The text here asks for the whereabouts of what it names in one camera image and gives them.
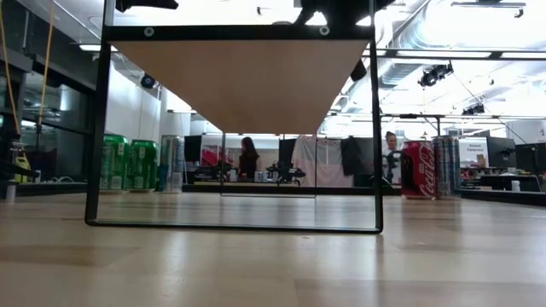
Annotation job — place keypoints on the round black ceiling camera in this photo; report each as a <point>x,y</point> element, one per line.
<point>148,81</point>

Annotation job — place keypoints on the black aluminium table frame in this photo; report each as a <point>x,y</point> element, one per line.
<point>341,190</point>

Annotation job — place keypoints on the white cup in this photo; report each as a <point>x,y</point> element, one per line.
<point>515,185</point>
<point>37,175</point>

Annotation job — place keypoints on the green soda can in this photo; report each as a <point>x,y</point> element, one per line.
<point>143,164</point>
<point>115,162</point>

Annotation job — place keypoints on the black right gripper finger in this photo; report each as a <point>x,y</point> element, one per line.
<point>310,10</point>

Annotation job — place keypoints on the white sign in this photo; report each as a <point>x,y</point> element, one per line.
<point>474,149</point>

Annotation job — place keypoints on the wooden shelf black metal frame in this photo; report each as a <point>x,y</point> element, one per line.
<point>239,85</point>

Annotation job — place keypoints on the ceiling light panel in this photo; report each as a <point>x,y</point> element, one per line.
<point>89,48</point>

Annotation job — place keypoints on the person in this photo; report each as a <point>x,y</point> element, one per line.
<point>390,145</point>
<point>248,160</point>

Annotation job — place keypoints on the black ceiling spotlight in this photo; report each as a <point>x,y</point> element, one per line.
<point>435,73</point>
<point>473,110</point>

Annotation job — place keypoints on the black hanging garment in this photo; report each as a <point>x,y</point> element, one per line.
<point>356,155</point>

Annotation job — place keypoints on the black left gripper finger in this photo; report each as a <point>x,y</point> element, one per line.
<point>145,4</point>

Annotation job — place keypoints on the red Coca-Cola can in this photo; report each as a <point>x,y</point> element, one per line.
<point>418,168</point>

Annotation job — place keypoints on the pale hanging cloth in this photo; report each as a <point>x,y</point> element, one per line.
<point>324,160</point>

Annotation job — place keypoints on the yellow device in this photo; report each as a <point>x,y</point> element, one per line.
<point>21,164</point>

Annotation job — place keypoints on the black background robot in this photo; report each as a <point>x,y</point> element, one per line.
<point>286,172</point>

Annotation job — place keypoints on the slim silver blue can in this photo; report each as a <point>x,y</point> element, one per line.
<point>447,166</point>
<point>172,164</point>

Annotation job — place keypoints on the black monitor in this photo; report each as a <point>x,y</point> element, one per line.
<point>286,151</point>
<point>193,148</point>
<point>501,151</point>
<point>531,158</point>

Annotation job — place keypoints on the white cylinder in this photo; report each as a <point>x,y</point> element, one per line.
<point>10,191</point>

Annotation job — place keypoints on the black gantry frame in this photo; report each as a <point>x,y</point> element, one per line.
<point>409,116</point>

